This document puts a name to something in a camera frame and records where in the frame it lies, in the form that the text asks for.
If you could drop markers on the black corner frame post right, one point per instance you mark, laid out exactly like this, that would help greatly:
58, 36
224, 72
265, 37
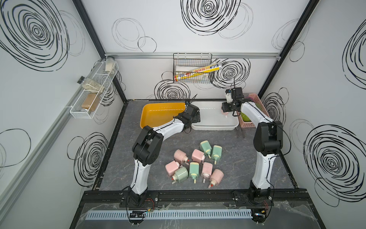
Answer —
312, 4

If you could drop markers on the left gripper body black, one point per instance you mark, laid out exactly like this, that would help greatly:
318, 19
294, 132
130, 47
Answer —
196, 119

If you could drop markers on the yellow red foil roll box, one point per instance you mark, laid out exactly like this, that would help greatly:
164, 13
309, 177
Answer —
197, 72

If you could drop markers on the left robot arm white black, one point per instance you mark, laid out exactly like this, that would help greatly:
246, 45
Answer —
147, 146

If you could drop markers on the pink perforated plastic basket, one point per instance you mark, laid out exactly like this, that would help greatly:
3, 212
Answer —
255, 111

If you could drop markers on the dark green toy vegetable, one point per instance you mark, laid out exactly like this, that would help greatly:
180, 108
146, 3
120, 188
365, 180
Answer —
245, 118

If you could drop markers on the black corner frame post left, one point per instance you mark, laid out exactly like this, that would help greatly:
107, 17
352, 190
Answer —
96, 41

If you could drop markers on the white slotted cable duct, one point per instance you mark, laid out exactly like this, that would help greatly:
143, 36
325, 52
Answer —
169, 214

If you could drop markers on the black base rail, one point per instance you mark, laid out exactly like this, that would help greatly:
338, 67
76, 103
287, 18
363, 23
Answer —
157, 199

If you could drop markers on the aluminium wall rail back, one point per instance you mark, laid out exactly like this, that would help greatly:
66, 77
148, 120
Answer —
219, 55

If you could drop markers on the aluminium wall rail left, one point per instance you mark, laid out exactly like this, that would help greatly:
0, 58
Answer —
33, 161

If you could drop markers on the yellow plastic storage tray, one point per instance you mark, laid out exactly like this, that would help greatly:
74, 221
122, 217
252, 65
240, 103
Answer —
157, 114

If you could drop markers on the glass jar on shelf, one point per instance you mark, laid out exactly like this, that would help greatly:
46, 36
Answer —
109, 63

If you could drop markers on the black wire wall basket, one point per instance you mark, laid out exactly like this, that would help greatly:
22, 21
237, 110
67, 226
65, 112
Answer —
188, 62

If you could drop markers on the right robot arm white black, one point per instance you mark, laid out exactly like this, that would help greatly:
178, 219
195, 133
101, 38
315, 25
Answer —
268, 140

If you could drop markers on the black corner frame post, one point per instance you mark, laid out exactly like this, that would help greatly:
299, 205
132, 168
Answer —
312, 4
96, 41

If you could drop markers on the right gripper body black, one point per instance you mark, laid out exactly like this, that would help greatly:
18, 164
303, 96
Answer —
228, 107

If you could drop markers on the clear bottle on shelf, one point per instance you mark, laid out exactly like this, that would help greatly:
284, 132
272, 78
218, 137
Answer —
90, 85

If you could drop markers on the white wire wall shelf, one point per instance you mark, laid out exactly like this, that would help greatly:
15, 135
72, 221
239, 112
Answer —
104, 78

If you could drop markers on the white plastic storage tray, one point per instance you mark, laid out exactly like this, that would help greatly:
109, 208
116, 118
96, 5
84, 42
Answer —
213, 118

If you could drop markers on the aluminium wall rail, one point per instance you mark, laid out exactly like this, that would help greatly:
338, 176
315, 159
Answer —
33, 161
219, 55

